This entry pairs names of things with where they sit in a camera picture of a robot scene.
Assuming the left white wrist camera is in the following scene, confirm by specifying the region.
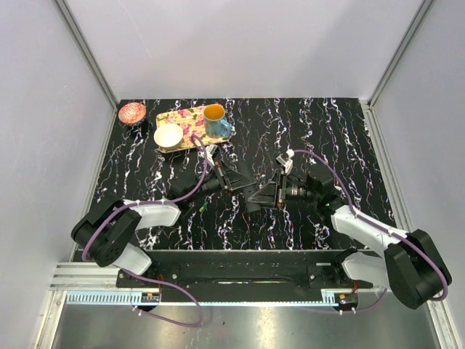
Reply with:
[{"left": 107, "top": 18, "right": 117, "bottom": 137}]
[{"left": 206, "top": 144, "right": 218, "bottom": 168}]

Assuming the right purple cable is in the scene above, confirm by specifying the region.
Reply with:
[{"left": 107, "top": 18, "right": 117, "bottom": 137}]
[{"left": 290, "top": 149, "right": 450, "bottom": 316}]

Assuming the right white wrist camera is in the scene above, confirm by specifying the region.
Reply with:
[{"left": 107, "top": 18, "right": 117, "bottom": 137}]
[{"left": 276, "top": 149, "right": 295, "bottom": 175}]

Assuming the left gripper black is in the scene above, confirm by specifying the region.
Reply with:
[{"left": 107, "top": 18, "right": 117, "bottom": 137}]
[{"left": 187, "top": 161, "right": 257, "bottom": 204}]

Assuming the purple cable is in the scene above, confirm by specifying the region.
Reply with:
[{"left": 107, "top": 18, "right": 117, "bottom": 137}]
[
  {"left": 290, "top": 149, "right": 450, "bottom": 316},
  {"left": 81, "top": 135, "right": 210, "bottom": 327}
]

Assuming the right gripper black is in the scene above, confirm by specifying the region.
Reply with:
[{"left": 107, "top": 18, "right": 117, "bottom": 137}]
[{"left": 249, "top": 169, "right": 318, "bottom": 210}]

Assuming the red patterned bowl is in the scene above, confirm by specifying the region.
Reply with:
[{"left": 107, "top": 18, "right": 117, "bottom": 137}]
[{"left": 118, "top": 102, "right": 147, "bottom": 126}]

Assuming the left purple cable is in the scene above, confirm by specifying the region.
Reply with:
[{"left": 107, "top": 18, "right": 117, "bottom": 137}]
[{"left": 81, "top": 135, "right": 210, "bottom": 327}]

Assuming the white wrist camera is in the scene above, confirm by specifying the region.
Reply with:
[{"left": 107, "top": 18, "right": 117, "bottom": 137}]
[
  {"left": 276, "top": 149, "right": 295, "bottom": 175},
  {"left": 206, "top": 144, "right": 218, "bottom": 168}
]

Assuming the blue mug orange inside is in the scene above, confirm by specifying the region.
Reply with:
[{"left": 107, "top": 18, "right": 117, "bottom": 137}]
[{"left": 203, "top": 104, "right": 232, "bottom": 138}]

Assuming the floral yellow tray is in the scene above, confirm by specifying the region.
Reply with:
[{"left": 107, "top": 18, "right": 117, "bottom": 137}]
[{"left": 156, "top": 105, "right": 231, "bottom": 151}]

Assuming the black remote control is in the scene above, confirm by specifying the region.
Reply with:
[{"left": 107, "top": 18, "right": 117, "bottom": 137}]
[{"left": 243, "top": 183, "right": 266, "bottom": 214}]

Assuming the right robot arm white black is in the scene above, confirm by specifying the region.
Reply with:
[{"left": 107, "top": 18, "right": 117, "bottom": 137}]
[{"left": 247, "top": 166, "right": 452, "bottom": 309}]

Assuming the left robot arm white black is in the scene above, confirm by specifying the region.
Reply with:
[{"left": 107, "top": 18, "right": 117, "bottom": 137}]
[{"left": 70, "top": 161, "right": 256, "bottom": 287}]

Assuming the white small bowl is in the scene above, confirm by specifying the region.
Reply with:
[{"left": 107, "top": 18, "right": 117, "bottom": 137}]
[{"left": 153, "top": 124, "right": 184, "bottom": 153}]

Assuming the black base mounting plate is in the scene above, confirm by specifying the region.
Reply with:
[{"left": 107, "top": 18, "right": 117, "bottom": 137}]
[{"left": 116, "top": 250, "right": 379, "bottom": 302}]

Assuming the green orange battery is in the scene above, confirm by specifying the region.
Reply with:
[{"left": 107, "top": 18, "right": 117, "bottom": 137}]
[{"left": 199, "top": 202, "right": 209, "bottom": 212}]

